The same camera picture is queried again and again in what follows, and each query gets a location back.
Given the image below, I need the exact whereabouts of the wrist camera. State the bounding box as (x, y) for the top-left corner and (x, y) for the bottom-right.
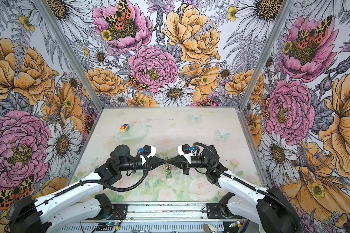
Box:
(138, 145), (156, 166)
(178, 144), (196, 164)

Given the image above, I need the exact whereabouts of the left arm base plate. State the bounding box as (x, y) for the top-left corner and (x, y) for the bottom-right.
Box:
(87, 203), (128, 220)

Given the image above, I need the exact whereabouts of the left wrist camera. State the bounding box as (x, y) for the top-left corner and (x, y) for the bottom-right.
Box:
(138, 145), (156, 166)

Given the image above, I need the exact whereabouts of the aluminium front rail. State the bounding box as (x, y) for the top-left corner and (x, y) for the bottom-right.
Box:
(61, 201), (266, 225)

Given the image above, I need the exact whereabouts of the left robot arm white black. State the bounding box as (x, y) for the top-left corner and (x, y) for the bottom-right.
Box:
(6, 145), (166, 233)

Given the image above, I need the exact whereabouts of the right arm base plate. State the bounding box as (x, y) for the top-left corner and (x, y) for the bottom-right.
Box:
(206, 203), (239, 219)

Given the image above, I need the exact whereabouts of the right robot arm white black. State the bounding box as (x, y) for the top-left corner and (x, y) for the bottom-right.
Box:
(167, 143), (302, 233)

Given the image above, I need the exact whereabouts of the colourful small toy ball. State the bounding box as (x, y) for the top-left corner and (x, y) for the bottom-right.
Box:
(120, 124), (130, 133)

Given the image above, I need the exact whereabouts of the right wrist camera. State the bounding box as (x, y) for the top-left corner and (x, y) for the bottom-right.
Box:
(178, 144), (196, 164)

